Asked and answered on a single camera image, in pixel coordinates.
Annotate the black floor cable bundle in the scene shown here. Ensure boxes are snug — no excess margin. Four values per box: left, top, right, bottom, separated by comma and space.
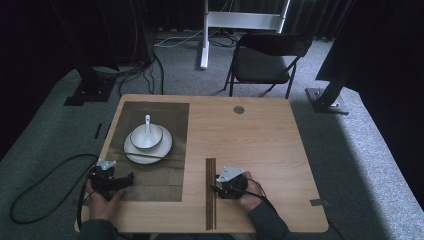
93, 49, 165, 97

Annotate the white metal stand frame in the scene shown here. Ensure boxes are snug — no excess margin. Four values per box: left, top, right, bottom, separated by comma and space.
198, 0, 291, 71

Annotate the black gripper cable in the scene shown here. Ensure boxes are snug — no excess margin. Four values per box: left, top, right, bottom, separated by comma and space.
229, 178, 346, 240
9, 153, 100, 231

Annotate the black stand with metal foot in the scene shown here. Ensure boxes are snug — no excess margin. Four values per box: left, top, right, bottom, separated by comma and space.
305, 0, 355, 116

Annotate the brown placemat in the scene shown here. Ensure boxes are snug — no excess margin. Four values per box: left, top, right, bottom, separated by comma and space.
104, 101, 190, 203

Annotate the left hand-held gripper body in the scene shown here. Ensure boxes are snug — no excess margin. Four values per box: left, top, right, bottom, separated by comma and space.
88, 159, 126, 202

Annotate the white floor cable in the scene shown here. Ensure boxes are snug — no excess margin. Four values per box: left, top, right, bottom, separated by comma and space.
153, 28, 205, 49

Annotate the white bowl with dark rim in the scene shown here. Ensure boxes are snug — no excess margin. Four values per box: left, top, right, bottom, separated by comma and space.
129, 123, 164, 150

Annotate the person's right hand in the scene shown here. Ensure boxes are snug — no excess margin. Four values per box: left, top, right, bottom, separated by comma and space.
236, 171, 266, 213

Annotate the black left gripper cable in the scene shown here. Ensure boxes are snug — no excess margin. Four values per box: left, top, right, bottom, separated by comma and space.
9, 153, 100, 231

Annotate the white round plate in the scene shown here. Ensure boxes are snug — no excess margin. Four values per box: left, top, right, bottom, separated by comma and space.
123, 124, 174, 165

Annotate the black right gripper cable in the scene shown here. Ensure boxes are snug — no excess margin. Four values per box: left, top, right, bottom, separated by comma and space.
229, 178, 346, 240

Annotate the black stand with base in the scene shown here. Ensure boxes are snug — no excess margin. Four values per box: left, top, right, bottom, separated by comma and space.
49, 0, 116, 107

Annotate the black folding chair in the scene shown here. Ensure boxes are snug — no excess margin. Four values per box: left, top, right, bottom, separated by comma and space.
222, 31, 314, 100

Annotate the person's left hand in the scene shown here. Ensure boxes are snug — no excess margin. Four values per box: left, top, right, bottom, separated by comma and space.
84, 181, 126, 222

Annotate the white ceramic spoon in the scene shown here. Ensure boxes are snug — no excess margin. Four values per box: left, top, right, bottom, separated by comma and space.
141, 114, 157, 142

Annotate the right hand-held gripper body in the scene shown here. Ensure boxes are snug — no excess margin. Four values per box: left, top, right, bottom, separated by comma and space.
216, 166, 249, 200

